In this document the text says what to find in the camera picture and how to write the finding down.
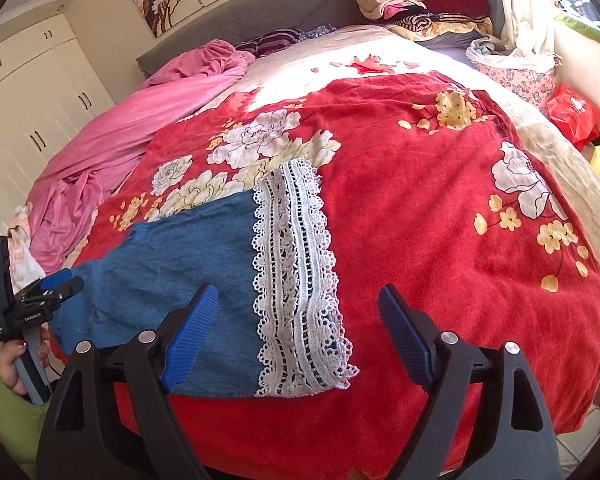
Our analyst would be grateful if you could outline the blue denim pants lace hem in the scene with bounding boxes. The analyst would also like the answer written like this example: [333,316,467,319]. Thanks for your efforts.
[50,159,356,399]

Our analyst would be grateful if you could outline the green sleeve forearm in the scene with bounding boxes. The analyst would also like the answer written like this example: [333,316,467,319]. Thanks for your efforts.
[0,381,48,478]

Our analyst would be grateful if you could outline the left hand red nails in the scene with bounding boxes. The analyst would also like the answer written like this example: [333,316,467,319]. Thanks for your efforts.
[0,323,50,396]

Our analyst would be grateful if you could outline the pink bed sheet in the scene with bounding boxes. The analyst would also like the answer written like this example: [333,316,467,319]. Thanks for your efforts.
[27,39,256,274]

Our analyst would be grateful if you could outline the white wardrobe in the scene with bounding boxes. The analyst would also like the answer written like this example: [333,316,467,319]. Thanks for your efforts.
[0,14,114,235]

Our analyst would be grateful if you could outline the red floral blanket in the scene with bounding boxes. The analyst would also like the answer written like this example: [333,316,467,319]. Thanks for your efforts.
[78,73,600,479]

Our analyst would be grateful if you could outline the red plastic bag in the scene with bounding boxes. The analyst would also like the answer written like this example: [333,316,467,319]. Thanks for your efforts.
[546,82,600,152]

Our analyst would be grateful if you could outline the striped purple pillow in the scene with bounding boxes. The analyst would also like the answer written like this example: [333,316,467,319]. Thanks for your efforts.
[235,24,337,58]

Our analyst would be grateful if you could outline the floral fabric bag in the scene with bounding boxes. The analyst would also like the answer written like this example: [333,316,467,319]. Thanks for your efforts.
[465,36,562,115]

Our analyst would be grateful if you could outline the grey padded headboard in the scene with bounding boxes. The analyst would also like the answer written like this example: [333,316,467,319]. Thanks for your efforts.
[136,0,365,77]

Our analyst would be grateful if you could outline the cream curtain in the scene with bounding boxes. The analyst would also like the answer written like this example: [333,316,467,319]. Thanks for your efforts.
[500,0,556,58]

